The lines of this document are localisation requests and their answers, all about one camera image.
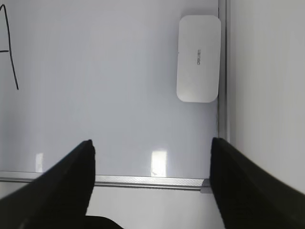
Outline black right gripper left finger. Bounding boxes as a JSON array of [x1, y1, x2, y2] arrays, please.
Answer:
[[0, 140, 95, 229]]

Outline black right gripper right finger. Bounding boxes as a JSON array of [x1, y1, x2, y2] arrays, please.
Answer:
[[209, 138, 305, 229]]

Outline white whiteboard eraser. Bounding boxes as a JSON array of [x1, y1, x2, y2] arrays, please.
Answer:
[[176, 15, 221, 103]]

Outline white whiteboard with aluminium frame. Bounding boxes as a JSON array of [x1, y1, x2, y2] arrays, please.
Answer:
[[0, 0, 228, 192]]

